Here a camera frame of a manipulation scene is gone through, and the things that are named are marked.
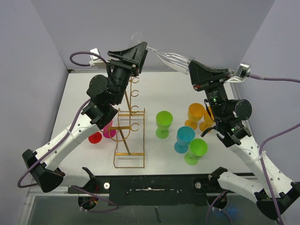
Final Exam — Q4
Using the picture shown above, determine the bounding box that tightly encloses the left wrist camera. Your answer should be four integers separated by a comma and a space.
89, 48, 108, 69

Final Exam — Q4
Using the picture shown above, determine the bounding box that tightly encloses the light green goblet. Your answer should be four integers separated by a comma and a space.
156, 111, 173, 139

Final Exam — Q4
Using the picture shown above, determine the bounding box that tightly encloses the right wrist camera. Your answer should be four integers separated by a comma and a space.
225, 62, 251, 83

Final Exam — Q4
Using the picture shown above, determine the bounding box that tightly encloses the magenta goblet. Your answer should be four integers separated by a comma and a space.
102, 120, 117, 139

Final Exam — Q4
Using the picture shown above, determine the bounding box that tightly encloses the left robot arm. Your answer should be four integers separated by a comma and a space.
17, 41, 148, 193

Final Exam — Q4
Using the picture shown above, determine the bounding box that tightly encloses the orange goblet left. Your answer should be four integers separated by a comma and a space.
185, 103, 205, 130

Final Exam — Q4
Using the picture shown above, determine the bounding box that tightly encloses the orange goblet right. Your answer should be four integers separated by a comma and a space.
199, 107, 215, 132

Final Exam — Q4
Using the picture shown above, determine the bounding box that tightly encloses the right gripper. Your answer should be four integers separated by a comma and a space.
187, 59, 230, 120

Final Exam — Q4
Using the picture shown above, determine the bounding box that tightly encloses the clear wine glass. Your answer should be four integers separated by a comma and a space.
128, 31, 195, 75

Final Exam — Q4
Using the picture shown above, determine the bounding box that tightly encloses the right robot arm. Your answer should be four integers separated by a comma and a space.
188, 60, 300, 224

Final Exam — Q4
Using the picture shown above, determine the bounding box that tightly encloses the orange goblet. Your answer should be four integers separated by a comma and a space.
199, 107, 215, 132
185, 103, 205, 130

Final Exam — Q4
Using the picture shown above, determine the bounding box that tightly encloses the red goblet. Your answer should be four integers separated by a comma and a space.
88, 132, 102, 144

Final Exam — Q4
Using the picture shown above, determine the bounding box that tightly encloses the gold wire glass rack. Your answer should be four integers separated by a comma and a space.
110, 77, 146, 169

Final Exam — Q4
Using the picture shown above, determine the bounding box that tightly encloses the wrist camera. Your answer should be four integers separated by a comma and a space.
89, 48, 108, 69
225, 62, 251, 83

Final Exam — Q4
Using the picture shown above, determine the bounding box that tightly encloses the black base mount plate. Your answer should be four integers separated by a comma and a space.
83, 174, 223, 206

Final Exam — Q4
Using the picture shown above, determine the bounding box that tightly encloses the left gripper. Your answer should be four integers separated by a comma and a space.
107, 42, 147, 105

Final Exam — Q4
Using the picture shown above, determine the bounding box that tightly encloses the cyan goblet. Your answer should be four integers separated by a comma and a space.
174, 126, 195, 154

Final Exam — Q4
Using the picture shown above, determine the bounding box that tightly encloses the green goblet front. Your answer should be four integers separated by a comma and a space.
184, 138, 208, 165

